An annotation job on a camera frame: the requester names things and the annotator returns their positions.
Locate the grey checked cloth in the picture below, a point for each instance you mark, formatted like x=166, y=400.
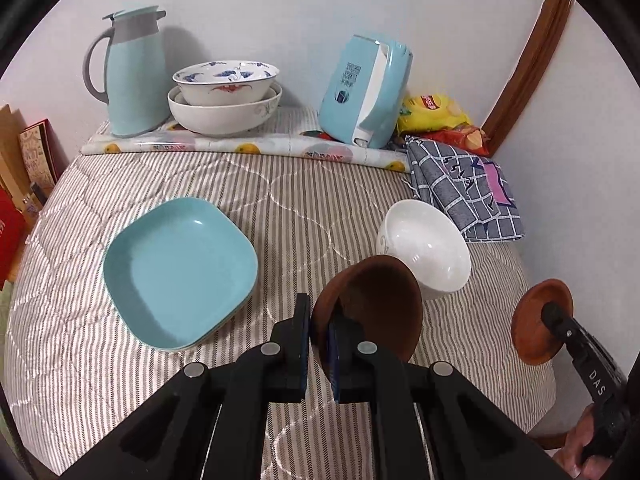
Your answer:
x=465, y=190

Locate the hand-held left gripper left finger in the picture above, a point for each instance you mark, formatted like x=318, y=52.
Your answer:
x=300, y=355

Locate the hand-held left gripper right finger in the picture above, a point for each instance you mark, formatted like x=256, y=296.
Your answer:
x=336, y=365

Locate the large white serving bowl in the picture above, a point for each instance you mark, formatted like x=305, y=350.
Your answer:
x=225, y=119

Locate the blue patterned porcelain bowl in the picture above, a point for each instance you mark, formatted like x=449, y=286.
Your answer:
x=225, y=85

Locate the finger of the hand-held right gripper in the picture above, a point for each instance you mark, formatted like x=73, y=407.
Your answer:
x=560, y=320

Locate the striped quilted table cover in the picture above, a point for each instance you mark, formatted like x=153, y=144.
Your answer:
x=310, y=210

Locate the light blue thermos jug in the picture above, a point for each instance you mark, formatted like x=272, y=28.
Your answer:
x=137, y=75

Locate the green square plate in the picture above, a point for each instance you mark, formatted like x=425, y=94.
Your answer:
x=235, y=313

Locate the light blue tissue pack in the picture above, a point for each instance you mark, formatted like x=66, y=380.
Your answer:
x=360, y=95

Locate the yellow chip bag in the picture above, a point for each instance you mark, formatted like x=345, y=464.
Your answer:
x=435, y=112

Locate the red snack bag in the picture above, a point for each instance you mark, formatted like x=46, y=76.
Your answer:
x=460, y=140

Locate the patterned brown box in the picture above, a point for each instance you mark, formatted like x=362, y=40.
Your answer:
x=39, y=152

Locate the rolled fruit print sheet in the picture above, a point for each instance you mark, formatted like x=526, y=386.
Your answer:
x=225, y=147

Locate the small brown bowl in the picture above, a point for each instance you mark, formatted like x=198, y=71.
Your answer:
x=532, y=325
x=380, y=300

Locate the blue square plate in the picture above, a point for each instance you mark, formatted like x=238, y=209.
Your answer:
x=175, y=270

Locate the red paper bag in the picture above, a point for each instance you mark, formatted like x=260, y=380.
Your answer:
x=10, y=235

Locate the person's right hand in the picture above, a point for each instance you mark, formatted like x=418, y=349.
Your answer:
x=575, y=445

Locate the brown wooden door frame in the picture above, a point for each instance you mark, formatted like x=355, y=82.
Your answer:
x=530, y=60

